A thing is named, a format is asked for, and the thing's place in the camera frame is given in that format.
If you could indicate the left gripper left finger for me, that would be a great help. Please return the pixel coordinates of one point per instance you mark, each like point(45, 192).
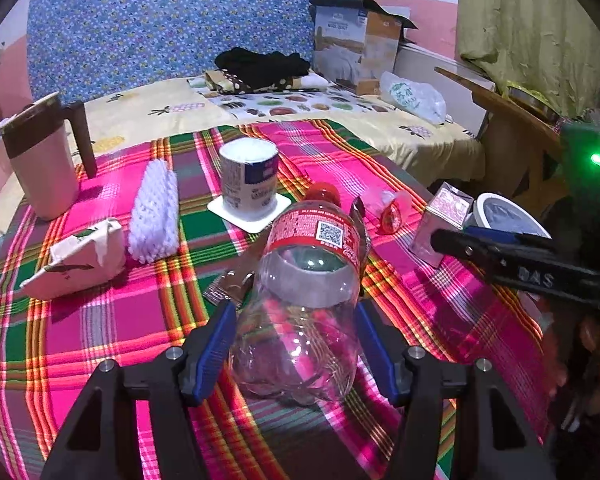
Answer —
point(99, 439)

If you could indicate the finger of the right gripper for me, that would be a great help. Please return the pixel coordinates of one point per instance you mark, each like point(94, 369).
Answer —
point(511, 238)
point(480, 252)

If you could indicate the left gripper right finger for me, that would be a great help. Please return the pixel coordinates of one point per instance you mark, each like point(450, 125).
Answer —
point(493, 439)

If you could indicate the pink white small carton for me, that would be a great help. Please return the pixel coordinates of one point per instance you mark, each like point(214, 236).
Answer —
point(448, 209)

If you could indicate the red lid plastic jelly cup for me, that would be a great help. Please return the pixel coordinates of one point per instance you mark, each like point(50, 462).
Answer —
point(395, 208)

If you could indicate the brown snack wrapper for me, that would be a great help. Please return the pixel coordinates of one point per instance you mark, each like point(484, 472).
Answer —
point(235, 283)

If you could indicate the clear plastic bottle red label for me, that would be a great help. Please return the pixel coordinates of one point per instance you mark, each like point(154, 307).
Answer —
point(295, 339)

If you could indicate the white paper cup blue label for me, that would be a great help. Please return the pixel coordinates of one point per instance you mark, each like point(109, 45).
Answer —
point(249, 169)

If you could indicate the white round trash bin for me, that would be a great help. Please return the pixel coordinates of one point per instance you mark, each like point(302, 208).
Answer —
point(496, 212)

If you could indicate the wooden round table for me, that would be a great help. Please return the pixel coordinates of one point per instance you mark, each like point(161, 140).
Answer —
point(515, 144)

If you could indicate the pink plaid tablecloth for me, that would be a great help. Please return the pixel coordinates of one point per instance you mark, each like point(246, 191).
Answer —
point(48, 349)

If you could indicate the metal bowl on table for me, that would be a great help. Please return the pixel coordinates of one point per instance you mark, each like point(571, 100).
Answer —
point(532, 104)

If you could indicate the white green plastic bag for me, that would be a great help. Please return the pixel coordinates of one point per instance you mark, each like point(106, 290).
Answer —
point(416, 98)

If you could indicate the white foam fruit net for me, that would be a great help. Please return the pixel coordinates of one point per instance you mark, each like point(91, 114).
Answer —
point(153, 229)

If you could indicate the fruit pattern white blanket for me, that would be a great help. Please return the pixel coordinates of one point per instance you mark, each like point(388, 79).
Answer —
point(288, 102)

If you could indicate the olive green curtain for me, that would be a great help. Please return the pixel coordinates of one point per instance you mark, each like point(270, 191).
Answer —
point(547, 46)

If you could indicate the cardboard box with print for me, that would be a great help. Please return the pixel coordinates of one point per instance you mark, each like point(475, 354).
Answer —
point(356, 42)

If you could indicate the black clothing pile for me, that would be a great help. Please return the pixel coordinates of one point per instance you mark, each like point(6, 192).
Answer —
point(258, 70)

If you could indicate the yellow pineapple bed sheet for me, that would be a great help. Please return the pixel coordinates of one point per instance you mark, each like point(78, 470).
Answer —
point(360, 154)

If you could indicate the pink jug brown lid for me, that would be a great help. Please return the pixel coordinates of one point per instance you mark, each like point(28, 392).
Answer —
point(37, 146)

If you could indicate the blue floral mattress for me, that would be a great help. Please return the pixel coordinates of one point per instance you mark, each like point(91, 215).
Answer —
point(84, 49)

